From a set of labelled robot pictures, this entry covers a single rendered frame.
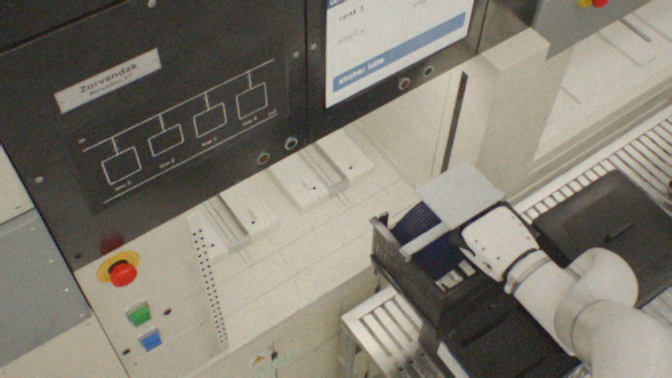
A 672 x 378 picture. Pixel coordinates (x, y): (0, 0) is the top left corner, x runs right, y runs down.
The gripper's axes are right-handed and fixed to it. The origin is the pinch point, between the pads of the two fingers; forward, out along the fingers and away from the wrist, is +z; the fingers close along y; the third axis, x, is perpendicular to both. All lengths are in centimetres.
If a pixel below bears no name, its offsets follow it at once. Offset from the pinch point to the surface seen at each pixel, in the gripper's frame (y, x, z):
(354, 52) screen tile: -13.3, 30.9, 14.9
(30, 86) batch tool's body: -56, 49, 15
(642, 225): 53, -39, -12
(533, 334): 18, -48, -16
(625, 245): 46, -39, -14
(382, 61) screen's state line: -7.8, 26.0, 14.9
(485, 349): 7, -48, -12
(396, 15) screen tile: -6.0, 34.2, 14.9
